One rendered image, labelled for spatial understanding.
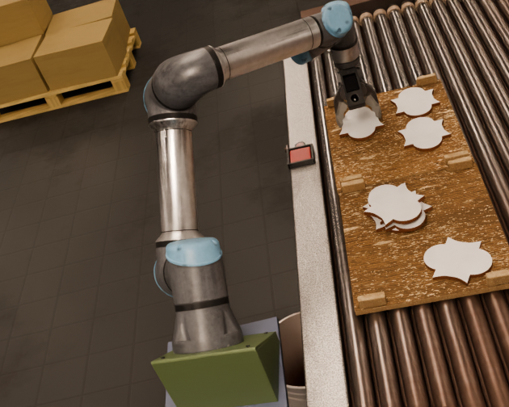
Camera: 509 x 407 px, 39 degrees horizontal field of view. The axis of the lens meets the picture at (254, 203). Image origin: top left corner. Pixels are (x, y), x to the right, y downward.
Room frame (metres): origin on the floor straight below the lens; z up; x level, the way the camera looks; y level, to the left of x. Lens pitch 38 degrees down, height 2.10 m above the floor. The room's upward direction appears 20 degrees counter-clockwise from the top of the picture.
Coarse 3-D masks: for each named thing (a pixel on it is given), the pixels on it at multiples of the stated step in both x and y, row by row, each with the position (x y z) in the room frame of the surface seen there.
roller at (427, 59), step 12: (408, 0) 2.32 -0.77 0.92; (408, 12) 2.23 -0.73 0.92; (408, 24) 2.17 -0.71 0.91; (420, 24) 2.14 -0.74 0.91; (420, 36) 2.04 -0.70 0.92; (420, 48) 1.98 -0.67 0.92; (432, 60) 1.89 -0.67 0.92; (432, 72) 1.82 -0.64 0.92; (444, 84) 1.75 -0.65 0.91; (468, 144) 1.45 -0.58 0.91
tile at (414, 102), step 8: (408, 88) 1.74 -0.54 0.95; (416, 88) 1.72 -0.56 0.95; (400, 96) 1.71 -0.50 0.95; (408, 96) 1.70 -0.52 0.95; (416, 96) 1.69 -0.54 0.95; (424, 96) 1.67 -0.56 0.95; (432, 96) 1.66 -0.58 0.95; (400, 104) 1.68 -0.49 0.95; (408, 104) 1.66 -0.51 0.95; (416, 104) 1.65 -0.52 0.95; (424, 104) 1.63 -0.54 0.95; (432, 104) 1.63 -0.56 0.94; (400, 112) 1.64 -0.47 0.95; (408, 112) 1.62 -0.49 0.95; (416, 112) 1.61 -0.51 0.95; (424, 112) 1.60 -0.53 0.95
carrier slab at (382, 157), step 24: (384, 96) 1.76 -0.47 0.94; (384, 120) 1.64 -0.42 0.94; (408, 120) 1.60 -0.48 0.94; (456, 120) 1.53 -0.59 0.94; (336, 144) 1.62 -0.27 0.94; (360, 144) 1.58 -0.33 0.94; (384, 144) 1.54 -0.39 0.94; (456, 144) 1.43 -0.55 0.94; (336, 168) 1.51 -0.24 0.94; (360, 168) 1.48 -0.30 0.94; (384, 168) 1.44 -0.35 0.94; (408, 168) 1.41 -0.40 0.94; (432, 168) 1.38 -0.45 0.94
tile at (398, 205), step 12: (372, 192) 1.31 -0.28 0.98; (384, 192) 1.30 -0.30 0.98; (396, 192) 1.28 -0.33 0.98; (408, 192) 1.27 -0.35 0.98; (372, 204) 1.27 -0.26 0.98; (384, 204) 1.26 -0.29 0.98; (396, 204) 1.24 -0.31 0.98; (408, 204) 1.23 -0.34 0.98; (420, 204) 1.22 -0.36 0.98; (384, 216) 1.22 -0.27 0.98; (396, 216) 1.20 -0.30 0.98; (408, 216) 1.19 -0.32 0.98
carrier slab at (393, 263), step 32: (352, 192) 1.39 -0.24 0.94; (416, 192) 1.31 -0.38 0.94; (448, 192) 1.27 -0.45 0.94; (480, 192) 1.23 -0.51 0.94; (352, 224) 1.28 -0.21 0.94; (448, 224) 1.17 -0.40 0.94; (480, 224) 1.13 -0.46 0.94; (352, 256) 1.18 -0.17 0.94; (384, 256) 1.14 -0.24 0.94; (416, 256) 1.11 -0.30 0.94; (352, 288) 1.08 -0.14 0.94; (384, 288) 1.05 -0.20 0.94; (416, 288) 1.02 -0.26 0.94; (448, 288) 0.99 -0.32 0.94; (480, 288) 0.96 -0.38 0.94
